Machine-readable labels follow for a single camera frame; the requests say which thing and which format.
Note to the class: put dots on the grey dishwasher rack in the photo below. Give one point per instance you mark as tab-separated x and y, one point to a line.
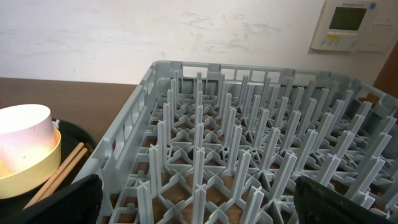
207	142

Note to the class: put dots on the round black tray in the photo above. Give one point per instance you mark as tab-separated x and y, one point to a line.
71	136

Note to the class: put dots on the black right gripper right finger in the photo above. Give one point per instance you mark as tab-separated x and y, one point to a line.
315	203

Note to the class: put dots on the white wall control panel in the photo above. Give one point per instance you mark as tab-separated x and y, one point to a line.
355	25

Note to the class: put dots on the wooden chopstick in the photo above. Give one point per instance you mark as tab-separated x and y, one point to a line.
65	163
64	174

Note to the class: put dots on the yellow bowl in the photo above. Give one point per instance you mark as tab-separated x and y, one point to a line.
18	183

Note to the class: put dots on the right wooden chopstick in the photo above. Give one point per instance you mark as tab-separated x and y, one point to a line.
64	174

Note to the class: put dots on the pink cup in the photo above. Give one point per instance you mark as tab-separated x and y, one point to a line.
27	135

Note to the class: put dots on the left wooden chopstick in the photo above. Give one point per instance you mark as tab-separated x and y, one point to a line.
65	163

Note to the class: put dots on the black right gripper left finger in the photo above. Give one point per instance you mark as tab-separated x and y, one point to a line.
78	203

